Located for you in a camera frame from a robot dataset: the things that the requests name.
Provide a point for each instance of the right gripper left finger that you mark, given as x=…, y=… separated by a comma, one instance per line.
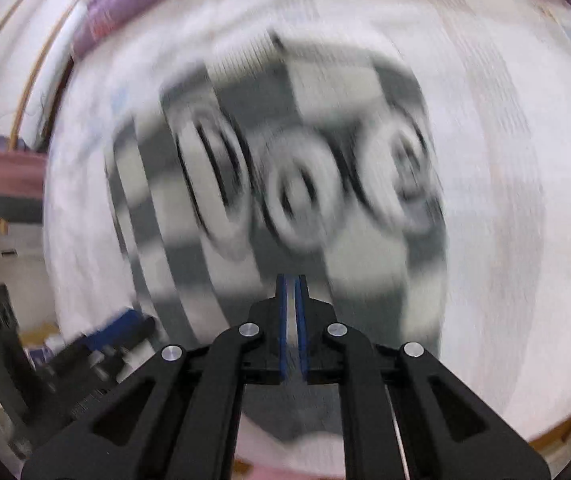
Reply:
x=178, y=415

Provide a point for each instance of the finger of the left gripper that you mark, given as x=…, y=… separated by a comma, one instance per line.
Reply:
x=126, y=331

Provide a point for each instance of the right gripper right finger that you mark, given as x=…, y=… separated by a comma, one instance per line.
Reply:
x=404, y=414

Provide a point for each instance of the grey white checkered cardigan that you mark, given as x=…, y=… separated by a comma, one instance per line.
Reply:
x=303, y=151

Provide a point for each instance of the wooden clothes rack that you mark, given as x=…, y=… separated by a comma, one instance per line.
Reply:
x=35, y=50

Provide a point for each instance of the patterned white bed sheet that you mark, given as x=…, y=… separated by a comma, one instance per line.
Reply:
x=495, y=76

